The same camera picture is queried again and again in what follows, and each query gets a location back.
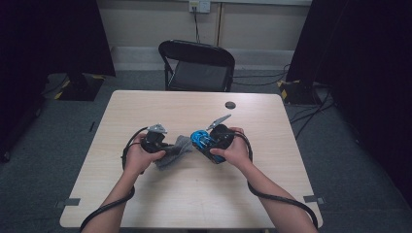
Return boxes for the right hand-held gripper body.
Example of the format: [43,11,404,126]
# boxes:
[205,114,236,153]

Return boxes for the grey tape strip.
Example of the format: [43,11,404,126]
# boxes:
[302,194,326,206]
[54,197,82,210]

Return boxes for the person's left hand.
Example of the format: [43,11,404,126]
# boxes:
[122,132,167,178]

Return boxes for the black wall socket cable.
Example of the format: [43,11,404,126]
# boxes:
[192,6,202,44]

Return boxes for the hand-held gripper black cable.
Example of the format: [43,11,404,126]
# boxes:
[79,126,151,233]
[232,130,320,230]

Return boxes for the left hand-held gripper black cable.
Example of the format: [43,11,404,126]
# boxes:
[79,126,151,233]

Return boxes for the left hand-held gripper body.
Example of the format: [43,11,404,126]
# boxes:
[140,122,169,155]

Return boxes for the black floor cables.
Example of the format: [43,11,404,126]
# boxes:
[289,84,337,141]
[231,63,292,87]

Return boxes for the black stand base yellow stripes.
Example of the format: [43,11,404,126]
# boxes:
[53,72,106,102]
[276,79,323,107]

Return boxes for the grey cloth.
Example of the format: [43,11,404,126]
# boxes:
[154,134,194,172]

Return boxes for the black curtain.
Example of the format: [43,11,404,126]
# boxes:
[0,0,117,163]
[286,0,412,208]

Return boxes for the right hand-held gripper black cable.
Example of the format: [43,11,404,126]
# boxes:
[232,130,320,230]

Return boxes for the black folding chair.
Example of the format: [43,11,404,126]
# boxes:
[157,39,237,93]

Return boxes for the white wall socket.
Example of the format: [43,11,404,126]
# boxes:
[189,0,212,15]

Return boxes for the person's right hand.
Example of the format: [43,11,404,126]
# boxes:
[209,126,255,172]

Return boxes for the blue toy car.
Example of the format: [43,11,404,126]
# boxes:
[189,128,228,165]

